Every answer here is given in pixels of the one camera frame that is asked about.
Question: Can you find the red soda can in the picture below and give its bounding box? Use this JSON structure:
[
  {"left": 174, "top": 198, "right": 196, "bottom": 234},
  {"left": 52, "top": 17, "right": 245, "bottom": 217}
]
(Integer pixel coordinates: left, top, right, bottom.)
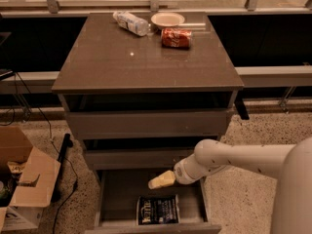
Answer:
[{"left": 161, "top": 28, "right": 192, "bottom": 48}]

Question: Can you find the grey bottom drawer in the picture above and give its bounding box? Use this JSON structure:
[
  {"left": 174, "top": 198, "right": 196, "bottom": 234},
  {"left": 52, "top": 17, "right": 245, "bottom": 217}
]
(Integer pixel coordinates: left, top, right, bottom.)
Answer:
[{"left": 85, "top": 168, "right": 221, "bottom": 234}]

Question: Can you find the black bar on floor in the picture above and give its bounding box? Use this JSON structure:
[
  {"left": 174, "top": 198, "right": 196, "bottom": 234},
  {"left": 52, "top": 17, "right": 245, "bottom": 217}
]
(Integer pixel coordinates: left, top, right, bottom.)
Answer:
[{"left": 51, "top": 134, "right": 73, "bottom": 203}]

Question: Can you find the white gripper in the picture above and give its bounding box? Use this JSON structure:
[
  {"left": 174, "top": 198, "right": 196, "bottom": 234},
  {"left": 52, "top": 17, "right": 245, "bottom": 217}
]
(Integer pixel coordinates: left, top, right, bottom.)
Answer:
[{"left": 148, "top": 154, "right": 224, "bottom": 190}]

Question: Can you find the black floor cable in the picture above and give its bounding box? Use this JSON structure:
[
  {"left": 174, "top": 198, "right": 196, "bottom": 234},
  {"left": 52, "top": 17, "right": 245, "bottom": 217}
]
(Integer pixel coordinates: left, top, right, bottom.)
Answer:
[{"left": 0, "top": 71, "right": 79, "bottom": 234}]

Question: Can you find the blue Kettle chip bag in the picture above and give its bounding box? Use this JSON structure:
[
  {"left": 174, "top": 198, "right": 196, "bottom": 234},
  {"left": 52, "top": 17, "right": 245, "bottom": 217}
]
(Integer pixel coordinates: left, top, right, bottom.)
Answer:
[{"left": 136, "top": 195, "right": 179, "bottom": 225}]

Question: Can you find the grey middle drawer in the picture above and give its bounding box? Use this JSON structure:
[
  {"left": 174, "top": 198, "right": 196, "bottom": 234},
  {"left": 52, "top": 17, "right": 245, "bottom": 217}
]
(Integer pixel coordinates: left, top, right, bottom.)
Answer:
[{"left": 84, "top": 148, "right": 194, "bottom": 170}]

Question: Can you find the grey top drawer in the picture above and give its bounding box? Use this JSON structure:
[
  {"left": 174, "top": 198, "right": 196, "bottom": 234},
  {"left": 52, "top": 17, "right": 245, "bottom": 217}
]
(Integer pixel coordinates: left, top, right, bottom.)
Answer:
[{"left": 65, "top": 109, "right": 233, "bottom": 140}]

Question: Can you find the black cabinet foot bar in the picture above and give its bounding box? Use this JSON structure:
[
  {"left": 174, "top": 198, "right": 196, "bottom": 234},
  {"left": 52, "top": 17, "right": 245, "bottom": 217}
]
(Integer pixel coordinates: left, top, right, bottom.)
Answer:
[{"left": 234, "top": 92, "right": 250, "bottom": 120}]

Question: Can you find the grey drawer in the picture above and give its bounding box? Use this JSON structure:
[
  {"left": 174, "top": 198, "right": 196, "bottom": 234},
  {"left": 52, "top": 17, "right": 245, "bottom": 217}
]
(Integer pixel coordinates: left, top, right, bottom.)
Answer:
[
  {"left": 65, "top": 109, "right": 233, "bottom": 140},
  {"left": 84, "top": 148, "right": 194, "bottom": 170},
  {"left": 85, "top": 168, "right": 221, "bottom": 234}
]

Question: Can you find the clear plastic water bottle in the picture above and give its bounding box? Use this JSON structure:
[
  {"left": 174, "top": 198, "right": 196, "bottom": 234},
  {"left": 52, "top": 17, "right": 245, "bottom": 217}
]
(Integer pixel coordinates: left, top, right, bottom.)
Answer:
[{"left": 113, "top": 12, "right": 149, "bottom": 36}]

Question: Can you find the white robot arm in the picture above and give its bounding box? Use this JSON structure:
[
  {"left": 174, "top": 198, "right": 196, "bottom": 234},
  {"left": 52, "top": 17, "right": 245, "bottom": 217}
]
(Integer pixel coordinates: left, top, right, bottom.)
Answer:
[{"left": 148, "top": 137, "right": 312, "bottom": 234}]

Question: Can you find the white bowl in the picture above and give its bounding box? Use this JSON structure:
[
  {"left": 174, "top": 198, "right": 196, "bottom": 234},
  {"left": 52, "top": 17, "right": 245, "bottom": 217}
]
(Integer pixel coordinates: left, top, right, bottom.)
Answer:
[{"left": 151, "top": 13, "right": 185, "bottom": 29}]

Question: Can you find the brown cardboard box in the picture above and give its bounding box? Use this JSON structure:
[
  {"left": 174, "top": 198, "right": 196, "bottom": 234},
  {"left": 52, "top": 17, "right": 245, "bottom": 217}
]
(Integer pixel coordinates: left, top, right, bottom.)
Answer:
[{"left": 0, "top": 126, "right": 60, "bottom": 232}]

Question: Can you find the grey drawer cabinet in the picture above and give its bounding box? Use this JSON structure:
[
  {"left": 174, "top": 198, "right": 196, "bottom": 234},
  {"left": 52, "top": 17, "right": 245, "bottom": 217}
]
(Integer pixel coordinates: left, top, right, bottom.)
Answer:
[{"left": 51, "top": 12, "right": 245, "bottom": 234}]

